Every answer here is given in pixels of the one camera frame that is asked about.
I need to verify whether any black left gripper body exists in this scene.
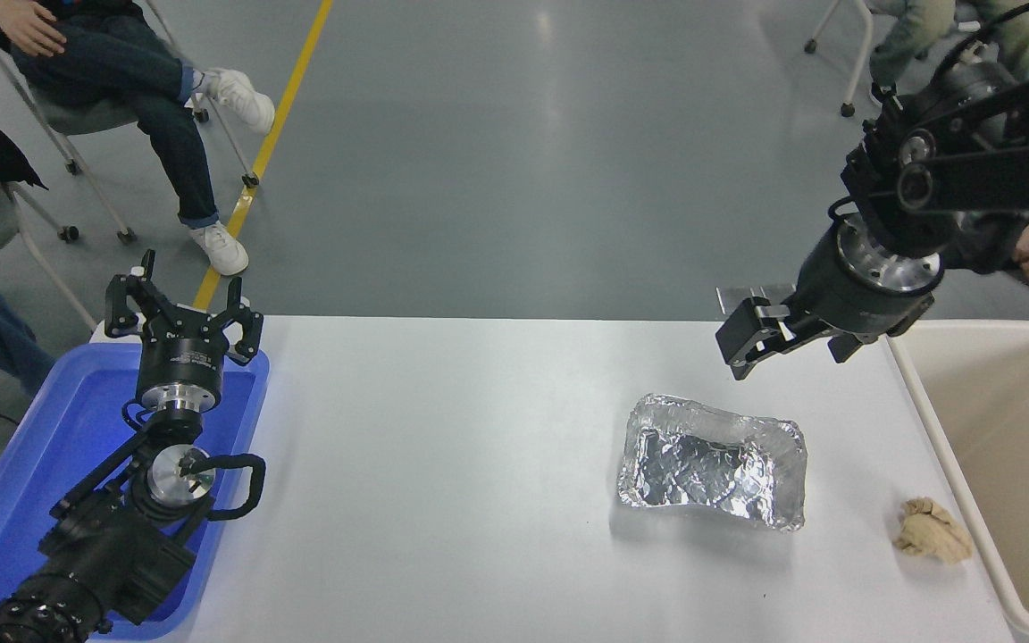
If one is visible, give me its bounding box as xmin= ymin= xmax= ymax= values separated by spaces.
xmin=138 ymin=318 xmax=231 ymax=398

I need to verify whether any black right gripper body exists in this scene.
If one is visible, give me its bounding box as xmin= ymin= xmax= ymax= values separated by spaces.
xmin=790 ymin=223 xmax=937 ymax=346

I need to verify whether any crumpled silver foil tray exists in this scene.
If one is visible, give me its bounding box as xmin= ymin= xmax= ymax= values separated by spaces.
xmin=616 ymin=392 xmax=808 ymax=534

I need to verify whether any blue plastic tray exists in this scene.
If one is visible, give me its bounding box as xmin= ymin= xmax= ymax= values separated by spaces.
xmin=0 ymin=342 xmax=271 ymax=642

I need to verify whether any crumpled tan paper ball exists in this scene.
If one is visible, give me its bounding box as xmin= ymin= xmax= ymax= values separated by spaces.
xmin=891 ymin=497 xmax=975 ymax=566

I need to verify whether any large pale bin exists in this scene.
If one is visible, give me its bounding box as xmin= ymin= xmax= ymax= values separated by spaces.
xmin=886 ymin=319 xmax=1029 ymax=640

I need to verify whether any seated person with crossed legs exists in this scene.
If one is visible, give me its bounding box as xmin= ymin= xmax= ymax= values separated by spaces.
xmin=0 ymin=0 xmax=277 ymax=277

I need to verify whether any white wheeled chair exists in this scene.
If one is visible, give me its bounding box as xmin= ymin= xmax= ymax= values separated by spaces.
xmin=804 ymin=0 xmax=878 ymax=118

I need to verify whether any distant seated person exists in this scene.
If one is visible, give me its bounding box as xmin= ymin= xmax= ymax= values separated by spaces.
xmin=868 ymin=0 xmax=1029 ymax=104

